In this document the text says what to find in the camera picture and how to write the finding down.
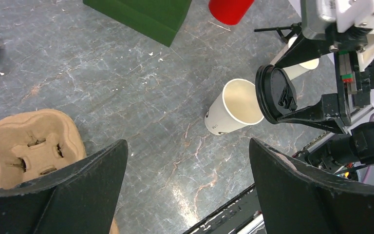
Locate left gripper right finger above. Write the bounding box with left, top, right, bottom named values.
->
left=249, top=138, right=374, bottom=234

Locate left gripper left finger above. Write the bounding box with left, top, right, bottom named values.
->
left=0, top=139, right=128, bottom=234

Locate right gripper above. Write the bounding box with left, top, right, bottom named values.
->
left=275, top=30, right=374, bottom=134

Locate black coffee lid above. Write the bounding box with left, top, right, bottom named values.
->
left=255, top=64, right=298, bottom=124

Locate white paper coffee cup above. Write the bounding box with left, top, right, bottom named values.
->
left=204, top=78, right=264, bottom=136

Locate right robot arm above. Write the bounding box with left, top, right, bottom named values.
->
left=256, top=27, right=374, bottom=175

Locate brown cardboard cup carrier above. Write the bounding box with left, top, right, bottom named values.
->
left=0, top=109, right=119, bottom=234

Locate red cup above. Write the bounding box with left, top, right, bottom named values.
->
left=208, top=0, right=254, bottom=25

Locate green paper bag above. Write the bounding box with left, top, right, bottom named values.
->
left=83, top=0, right=191, bottom=47

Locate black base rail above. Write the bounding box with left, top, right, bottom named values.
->
left=184, top=184, right=264, bottom=234

